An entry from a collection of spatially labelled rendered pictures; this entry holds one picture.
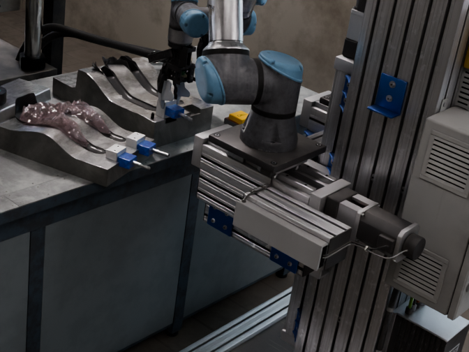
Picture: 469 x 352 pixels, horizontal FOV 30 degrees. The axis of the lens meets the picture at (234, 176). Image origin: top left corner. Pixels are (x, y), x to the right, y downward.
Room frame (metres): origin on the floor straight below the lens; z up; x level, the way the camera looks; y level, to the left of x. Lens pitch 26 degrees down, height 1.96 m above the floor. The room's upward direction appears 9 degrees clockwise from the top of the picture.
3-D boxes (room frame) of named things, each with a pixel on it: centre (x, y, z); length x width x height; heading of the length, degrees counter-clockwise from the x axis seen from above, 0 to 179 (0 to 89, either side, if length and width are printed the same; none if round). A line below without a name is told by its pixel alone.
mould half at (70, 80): (2.69, 0.38, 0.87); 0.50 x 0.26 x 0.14; 52
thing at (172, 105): (2.47, 0.20, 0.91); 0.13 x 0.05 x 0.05; 52
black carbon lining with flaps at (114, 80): (2.67, 0.37, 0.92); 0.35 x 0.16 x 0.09; 52
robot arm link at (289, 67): (2.09, -0.07, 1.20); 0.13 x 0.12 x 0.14; 111
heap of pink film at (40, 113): (2.36, 0.53, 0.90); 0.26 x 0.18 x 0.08; 69
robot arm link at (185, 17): (2.40, 0.17, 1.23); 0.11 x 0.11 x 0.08; 21
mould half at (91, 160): (2.35, 0.53, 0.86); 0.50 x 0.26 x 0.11; 69
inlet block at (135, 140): (2.31, 0.26, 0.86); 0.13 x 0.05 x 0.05; 69
